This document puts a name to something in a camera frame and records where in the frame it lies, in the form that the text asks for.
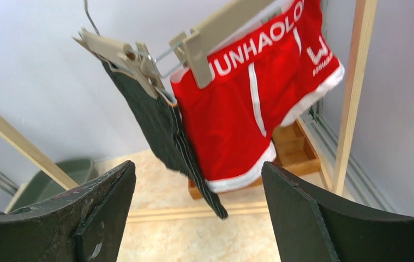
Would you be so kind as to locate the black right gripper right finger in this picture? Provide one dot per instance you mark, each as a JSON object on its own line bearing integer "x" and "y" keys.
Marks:
{"x": 313, "y": 224}

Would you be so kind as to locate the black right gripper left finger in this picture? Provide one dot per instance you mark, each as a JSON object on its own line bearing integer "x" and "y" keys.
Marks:
{"x": 85, "y": 223}

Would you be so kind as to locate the black striped garment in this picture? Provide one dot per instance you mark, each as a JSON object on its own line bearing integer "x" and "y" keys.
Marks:
{"x": 161, "y": 123}

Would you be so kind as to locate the red underwear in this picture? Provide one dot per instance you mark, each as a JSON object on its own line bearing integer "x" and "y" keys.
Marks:
{"x": 263, "y": 79}

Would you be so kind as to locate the beige clip hanger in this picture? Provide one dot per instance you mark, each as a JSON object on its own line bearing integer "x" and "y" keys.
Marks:
{"x": 192, "y": 50}
{"x": 137, "y": 63}

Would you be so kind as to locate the wooden clothes rack frame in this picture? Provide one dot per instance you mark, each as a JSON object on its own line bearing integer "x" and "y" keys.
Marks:
{"x": 360, "y": 41}

